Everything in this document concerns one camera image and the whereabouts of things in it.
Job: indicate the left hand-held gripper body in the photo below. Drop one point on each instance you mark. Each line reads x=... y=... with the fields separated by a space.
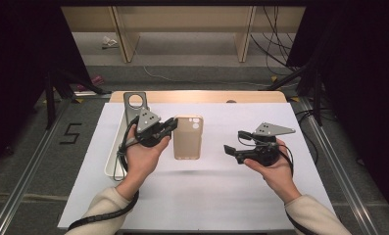
x=148 y=122

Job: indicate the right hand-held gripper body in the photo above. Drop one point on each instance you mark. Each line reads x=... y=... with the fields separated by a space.
x=265 y=151

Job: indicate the grey phone case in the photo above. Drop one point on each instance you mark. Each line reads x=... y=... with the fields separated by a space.
x=130 y=112

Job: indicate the beige phone case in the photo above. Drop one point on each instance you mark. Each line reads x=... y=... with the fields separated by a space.
x=187 y=143

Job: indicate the white plastic storage box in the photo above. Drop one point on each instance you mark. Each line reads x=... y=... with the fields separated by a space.
x=113 y=160

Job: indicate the person's right hand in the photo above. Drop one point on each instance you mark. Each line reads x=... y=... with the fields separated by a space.
x=280 y=179

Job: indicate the person's left hand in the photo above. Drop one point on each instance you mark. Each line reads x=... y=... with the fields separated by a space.
x=141 y=160

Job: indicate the white table cover sheet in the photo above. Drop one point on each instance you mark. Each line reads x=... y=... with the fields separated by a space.
x=215 y=196

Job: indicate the pink object on floor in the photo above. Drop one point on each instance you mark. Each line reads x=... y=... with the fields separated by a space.
x=96 y=80

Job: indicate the black tripod stand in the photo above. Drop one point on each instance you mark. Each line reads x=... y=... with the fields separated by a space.
x=317 y=98
x=51 y=98

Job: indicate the crumpled white paper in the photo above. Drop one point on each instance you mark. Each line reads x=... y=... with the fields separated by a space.
x=108 y=41

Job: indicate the light wooden shelf unit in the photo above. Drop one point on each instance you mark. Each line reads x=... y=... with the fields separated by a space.
x=182 y=19

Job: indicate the dark curtain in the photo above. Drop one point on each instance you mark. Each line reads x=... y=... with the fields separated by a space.
x=19 y=65
x=362 y=81

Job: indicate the aluminium floor rail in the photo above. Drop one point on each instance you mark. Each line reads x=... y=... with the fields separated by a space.
x=25 y=173
x=339 y=169

